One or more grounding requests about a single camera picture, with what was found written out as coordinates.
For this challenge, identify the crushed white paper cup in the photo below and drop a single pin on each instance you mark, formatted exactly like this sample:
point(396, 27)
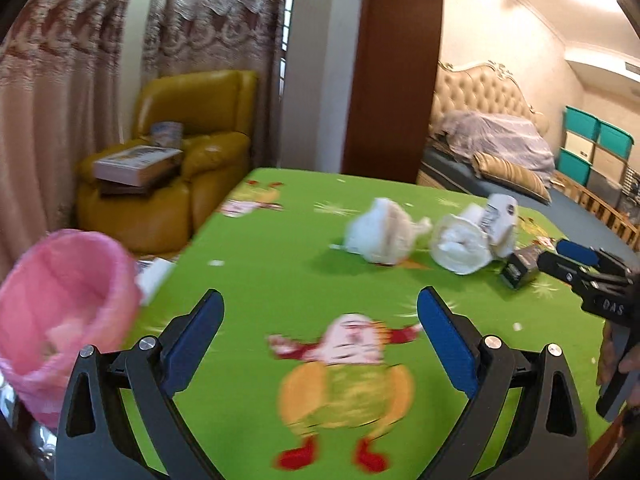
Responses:
point(460, 247)

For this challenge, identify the cream tufted headboard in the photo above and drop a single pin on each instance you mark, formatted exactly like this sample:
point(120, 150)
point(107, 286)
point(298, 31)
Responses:
point(480, 92)

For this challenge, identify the grey patterned blanket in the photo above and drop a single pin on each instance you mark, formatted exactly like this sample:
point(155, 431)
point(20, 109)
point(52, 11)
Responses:
point(500, 135)

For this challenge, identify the blue picture book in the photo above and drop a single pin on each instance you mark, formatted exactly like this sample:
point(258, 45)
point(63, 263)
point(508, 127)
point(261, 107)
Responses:
point(165, 132)

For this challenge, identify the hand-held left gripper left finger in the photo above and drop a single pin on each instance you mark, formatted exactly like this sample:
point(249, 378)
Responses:
point(195, 340)

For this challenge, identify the person's right hand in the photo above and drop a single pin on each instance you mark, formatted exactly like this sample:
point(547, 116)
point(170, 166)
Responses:
point(607, 355)

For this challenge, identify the gold striped pillow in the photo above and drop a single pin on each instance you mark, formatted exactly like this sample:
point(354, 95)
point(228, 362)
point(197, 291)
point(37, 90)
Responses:
point(510, 172)

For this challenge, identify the wooden crib rail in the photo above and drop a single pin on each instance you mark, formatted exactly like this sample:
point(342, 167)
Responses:
point(605, 210)

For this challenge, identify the small black box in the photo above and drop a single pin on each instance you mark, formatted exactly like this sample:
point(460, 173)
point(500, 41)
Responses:
point(520, 267)

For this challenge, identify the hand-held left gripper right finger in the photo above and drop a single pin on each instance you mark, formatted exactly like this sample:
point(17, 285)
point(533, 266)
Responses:
point(445, 340)

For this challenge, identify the flat white printed box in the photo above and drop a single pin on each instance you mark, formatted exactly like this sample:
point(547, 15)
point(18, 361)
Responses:
point(135, 162)

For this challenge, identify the brown wooden partition panel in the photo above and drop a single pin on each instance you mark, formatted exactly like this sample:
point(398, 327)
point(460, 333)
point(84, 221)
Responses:
point(400, 60)

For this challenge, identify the yellow leather armchair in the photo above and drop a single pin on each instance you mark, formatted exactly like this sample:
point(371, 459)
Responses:
point(210, 110)

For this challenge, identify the pink lined trash bin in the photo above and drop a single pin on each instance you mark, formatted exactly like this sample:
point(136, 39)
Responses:
point(60, 300)

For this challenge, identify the stack of teal storage bins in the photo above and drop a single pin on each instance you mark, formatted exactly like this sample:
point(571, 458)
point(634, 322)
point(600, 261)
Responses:
point(595, 145)

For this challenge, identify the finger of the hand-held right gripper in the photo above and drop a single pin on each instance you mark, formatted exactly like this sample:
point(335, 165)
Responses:
point(577, 250)
point(562, 267)

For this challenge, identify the green cartoon printed tablecloth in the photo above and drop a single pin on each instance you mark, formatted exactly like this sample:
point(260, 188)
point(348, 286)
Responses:
point(300, 280)

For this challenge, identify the blue sheet mattress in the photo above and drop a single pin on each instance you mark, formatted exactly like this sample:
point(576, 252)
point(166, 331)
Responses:
point(565, 212)

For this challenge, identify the beige lace-trimmed curtain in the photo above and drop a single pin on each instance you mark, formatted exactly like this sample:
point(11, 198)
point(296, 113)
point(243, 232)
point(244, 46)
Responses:
point(50, 110)
point(215, 25)

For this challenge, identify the chrome table base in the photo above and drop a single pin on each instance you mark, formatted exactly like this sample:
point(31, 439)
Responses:
point(42, 442)

